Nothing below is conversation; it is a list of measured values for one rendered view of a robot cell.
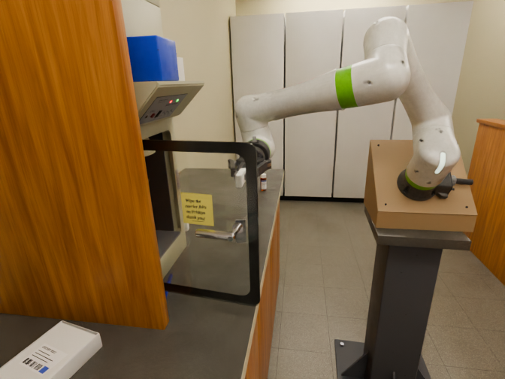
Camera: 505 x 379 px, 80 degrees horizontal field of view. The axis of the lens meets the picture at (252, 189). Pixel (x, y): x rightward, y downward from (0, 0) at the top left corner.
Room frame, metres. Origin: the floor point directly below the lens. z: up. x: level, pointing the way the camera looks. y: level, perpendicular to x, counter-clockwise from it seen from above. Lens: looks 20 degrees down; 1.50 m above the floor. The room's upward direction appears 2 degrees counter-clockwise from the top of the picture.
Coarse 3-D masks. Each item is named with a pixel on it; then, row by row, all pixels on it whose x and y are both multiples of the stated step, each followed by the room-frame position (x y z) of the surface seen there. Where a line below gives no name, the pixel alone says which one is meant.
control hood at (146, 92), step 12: (144, 84) 0.66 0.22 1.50; (156, 84) 0.66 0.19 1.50; (168, 84) 0.71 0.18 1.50; (180, 84) 0.78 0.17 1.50; (192, 84) 0.87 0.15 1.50; (144, 96) 0.66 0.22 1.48; (156, 96) 0.69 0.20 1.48; (192, 96) 0.95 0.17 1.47; (144, 108) 0.68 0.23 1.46; (180, 108) 0.94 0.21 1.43; (156, 120) 0.82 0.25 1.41
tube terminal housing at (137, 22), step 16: (128, 0) 0.82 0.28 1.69; (144, 0) 0.90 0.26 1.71; (128, 16) 0.81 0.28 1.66; (144, 16) 0.89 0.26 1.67; (160, 16) 0.99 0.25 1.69; (128, 32) 0.79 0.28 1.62; (144, 32) 0.88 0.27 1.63; (160, 32) 0.97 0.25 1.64; (144, 128) 0.81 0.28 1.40; (160, 128) 0.90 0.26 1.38
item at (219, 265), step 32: (160, 160) 0.65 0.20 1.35; (192, 160) 0.63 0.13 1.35; (224, 160) 0.61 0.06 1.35; (256, 160) 0.60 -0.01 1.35; (160, 192) 0.66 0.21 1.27; (192, 192) 0.63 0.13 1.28; (224, 192) 0.61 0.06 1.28; (256, 192) 0.59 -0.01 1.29; (160, 224) 0.66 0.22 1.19; (192, 224) 0.64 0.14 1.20; (224, 224) 0.61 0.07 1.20; (256, 224) 0.59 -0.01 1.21; (160, 256) 0.66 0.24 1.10; (192, 256) 0.64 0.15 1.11; (224, 256) 0.61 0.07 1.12; (256, 256) 0.59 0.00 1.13; (192, 288) 0.64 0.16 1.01; (224, 288) 0.62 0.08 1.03; (256, 288) 0.59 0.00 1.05
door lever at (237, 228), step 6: (234, 228) 0.59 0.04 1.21; (240, 228) 0.60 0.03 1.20; (198, 234) 0.58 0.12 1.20; (204, 234) 0.57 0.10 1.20; (210, 234) 0.57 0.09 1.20; (216, 234) 0.57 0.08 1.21; (222, 234) 0.56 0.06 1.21; (228, 234) 0.56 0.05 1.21; (234, 234) 0.56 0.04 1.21; (228, 240) 0.55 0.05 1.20
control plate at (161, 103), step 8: (168, 96) 0.76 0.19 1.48; (176, 96) 0.81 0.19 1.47; (184, 96) 0.87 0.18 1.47; (152, 104) 0.70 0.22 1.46; (160, 104) 0.74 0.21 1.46; (168, 104) 0.80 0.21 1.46; (176, 104) 0.86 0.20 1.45; (152, 112) 0.74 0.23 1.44; (144, 120) 0.73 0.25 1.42; (152, 120) 0.78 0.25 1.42
